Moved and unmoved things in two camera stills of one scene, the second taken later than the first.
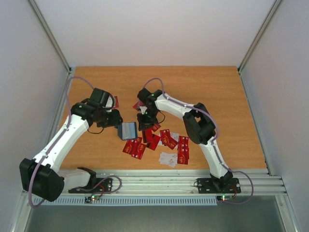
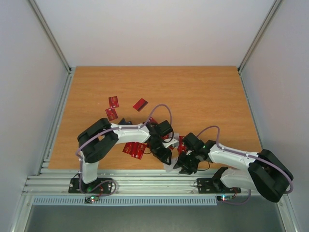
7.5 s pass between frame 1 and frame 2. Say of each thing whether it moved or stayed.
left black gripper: moved
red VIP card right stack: stayed
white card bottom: moved
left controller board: stayed
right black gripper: moved
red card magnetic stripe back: stayed
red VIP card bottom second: stayed
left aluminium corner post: stayed
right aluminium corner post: stayed
